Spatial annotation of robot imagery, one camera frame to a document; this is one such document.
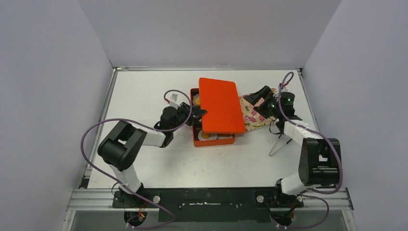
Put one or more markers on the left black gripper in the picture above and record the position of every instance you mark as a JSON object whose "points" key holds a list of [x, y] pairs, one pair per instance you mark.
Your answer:
{"points": [[197, 114]]}

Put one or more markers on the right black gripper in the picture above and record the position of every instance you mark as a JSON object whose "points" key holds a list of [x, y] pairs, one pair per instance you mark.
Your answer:
{"points": [[263, 104]]}

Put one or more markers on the floral tray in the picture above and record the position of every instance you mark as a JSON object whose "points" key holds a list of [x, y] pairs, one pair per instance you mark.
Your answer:
{"points": [[252, 119]]}

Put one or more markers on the small orange cookie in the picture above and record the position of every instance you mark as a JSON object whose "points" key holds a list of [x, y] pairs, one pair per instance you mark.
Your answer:
{"points": [[205, 135]]}

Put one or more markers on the orange cookie tin box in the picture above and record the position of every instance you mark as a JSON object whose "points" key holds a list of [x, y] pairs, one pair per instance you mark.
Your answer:
{"points": [[197, 127]]}

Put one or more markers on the orange tin lid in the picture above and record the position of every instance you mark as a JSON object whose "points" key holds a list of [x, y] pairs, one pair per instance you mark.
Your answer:
{"points": [[221, 101]]}

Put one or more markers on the metal tongs with black tips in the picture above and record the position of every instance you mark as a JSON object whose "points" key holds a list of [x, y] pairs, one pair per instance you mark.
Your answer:
{"points": [[279, 144]]}

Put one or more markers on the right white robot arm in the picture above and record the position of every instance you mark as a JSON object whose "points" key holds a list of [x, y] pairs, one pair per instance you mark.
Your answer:
{"points": [[320, 157]]}

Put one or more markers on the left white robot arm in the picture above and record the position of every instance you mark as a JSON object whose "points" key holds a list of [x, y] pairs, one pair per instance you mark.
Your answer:
{"points": [[121, 146]]}

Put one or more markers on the white paper cup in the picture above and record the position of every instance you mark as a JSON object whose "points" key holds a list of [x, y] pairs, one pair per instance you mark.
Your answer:
{"points": [[223, 139], [213, 136]]}

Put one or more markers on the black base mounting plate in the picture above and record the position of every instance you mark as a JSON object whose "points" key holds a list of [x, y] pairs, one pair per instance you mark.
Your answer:
{"points": [[211, 204]]}

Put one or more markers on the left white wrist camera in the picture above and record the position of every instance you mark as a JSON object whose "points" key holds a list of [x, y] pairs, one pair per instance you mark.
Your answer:
{"points": [[173, 101]]}

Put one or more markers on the aluminium frame rail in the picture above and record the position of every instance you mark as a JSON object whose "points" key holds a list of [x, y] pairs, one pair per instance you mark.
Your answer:
{"points": [[212, 68]]}

